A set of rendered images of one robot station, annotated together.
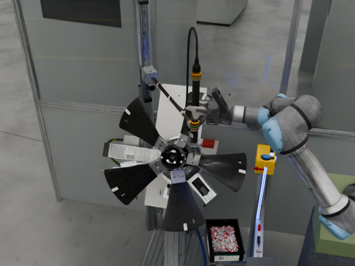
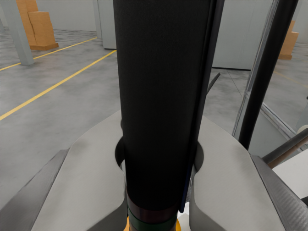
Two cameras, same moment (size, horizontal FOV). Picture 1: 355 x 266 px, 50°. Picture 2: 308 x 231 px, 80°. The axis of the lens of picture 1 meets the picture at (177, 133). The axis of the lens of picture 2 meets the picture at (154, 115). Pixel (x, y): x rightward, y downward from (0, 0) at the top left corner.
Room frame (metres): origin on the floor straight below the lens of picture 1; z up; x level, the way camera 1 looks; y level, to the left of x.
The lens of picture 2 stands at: (1.49, -0.15, 1.55)
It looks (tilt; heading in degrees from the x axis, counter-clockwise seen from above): 31 degrees down; 79
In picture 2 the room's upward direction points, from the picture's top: 2 degrees clockwise
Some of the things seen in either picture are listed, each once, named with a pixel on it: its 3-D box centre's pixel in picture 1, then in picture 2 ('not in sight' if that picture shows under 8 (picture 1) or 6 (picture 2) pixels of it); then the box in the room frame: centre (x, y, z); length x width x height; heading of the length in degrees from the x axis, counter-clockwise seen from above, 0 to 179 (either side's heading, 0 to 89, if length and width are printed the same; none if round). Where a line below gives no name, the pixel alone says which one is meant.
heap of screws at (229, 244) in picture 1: (223, 241); not in sight; (1.30, -0.23, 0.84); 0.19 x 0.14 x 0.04; 2
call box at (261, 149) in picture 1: (264, 160); not in sight; (1.72, -0.49, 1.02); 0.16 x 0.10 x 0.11; 168
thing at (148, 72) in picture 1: (149, 75); not in sight; (2.08, 0.17, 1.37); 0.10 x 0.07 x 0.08; 23
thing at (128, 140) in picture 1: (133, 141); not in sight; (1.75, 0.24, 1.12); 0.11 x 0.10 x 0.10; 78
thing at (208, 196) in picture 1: (203, 188); not in sight; (1.53, -0.13, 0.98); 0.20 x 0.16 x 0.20; 168
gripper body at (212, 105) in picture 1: (219, 113); not in sight; (1.49, -0.19, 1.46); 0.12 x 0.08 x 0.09; 78
